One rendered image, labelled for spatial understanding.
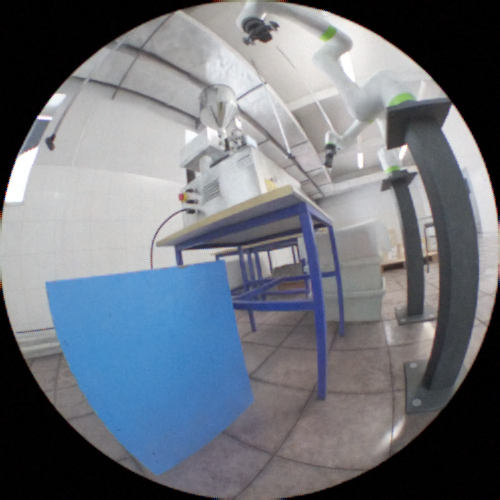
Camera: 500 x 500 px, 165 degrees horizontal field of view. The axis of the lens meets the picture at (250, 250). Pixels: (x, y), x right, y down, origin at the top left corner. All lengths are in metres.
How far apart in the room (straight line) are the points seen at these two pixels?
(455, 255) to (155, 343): 0.79
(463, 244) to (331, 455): 0.68
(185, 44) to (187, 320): 3.08
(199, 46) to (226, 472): 3.57
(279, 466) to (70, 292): 0.66
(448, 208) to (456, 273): 0.18
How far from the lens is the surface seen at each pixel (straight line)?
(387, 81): 0.77
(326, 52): 1.09
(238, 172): 0.70
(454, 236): 0.59
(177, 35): 3.01
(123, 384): 0.45
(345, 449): 0.65
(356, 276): 1.26
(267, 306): 0.60
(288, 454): 0.64
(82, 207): 2.05
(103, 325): 0.40
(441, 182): 0.60
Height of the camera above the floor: 0.59
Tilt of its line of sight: 3 degrees up
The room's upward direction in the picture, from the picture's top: 10 degrees counter-clockwise
